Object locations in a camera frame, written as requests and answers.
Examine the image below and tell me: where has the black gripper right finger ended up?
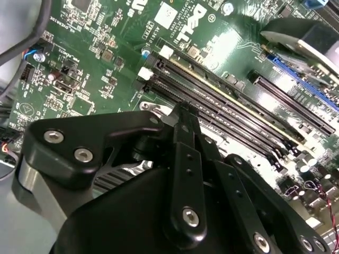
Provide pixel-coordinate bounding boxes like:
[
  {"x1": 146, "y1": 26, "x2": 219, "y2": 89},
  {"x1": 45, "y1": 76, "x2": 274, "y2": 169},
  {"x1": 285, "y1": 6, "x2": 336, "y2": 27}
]
[{"x1": 188, "y1": 103, "x2": 332, "y2": 254}]

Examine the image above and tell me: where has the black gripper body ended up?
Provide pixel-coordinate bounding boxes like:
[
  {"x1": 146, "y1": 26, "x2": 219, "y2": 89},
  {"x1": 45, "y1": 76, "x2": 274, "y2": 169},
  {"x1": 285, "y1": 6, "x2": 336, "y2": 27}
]
[{"x1": 50, "y1": 166, "x2": 256, "y2": 254}]

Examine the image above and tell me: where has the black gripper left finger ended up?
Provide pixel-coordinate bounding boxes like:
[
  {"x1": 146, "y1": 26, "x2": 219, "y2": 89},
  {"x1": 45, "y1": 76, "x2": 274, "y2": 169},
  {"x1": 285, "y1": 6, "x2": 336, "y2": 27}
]
[{"x1": 22, "y1": 102, "x2": 208, "y2": 250}]

